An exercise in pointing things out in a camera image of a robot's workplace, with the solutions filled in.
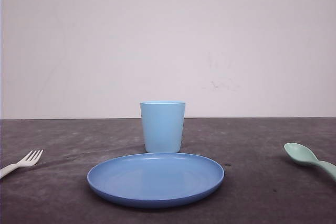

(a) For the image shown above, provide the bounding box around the light blue plastic cup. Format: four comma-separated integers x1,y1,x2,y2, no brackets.
140,101,185,153

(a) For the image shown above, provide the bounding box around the mint green plastic spoon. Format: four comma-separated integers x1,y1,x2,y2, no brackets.
284,143,335,181

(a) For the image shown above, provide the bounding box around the white plastic fork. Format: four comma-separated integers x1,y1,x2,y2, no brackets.
1,150,44,178

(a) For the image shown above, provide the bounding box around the blue plastic plate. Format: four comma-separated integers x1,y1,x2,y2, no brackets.
87,153,225,209

